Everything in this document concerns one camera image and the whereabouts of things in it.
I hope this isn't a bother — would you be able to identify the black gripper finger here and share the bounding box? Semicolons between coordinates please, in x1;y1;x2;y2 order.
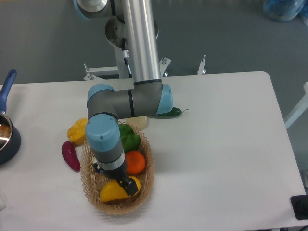
116;177;141;197

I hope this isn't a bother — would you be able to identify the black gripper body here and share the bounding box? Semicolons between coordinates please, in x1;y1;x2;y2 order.
92;162;128;182

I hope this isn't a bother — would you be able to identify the yellow mango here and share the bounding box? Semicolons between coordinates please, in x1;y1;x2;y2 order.
100;180;132;203

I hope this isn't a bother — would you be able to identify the woven wicker basket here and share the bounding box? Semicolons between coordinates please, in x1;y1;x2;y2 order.
80;124;154;215

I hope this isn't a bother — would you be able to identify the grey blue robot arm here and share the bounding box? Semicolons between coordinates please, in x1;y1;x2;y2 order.
74;0;173;196

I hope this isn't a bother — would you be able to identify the orange fruit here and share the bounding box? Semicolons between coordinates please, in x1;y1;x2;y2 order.
126;151;146;174

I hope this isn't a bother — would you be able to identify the green bok choy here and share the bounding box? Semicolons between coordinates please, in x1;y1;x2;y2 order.
119;124;141;153

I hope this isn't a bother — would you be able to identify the purple sweet potato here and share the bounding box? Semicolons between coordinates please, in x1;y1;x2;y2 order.
61;141;80;172

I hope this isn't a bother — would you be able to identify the yellow bell pepper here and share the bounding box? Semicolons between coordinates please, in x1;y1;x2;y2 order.
67;118;88;146

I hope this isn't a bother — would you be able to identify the green cucumber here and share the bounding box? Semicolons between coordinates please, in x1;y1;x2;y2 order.
148;107;188;119

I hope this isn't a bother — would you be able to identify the dark blue saucepan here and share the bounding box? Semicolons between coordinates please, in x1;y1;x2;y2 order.
0;69;21;165

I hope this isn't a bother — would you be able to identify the black device at edge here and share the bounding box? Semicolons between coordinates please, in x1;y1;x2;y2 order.
290;195;308;220

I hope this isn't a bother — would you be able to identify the blue plastic bag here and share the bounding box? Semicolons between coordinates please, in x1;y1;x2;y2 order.
263;0;308;22

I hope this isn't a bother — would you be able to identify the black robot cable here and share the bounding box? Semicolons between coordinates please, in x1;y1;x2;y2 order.
121;38;133;79

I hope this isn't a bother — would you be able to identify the white frame at right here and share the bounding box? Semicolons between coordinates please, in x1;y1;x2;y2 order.
284;82;308;129

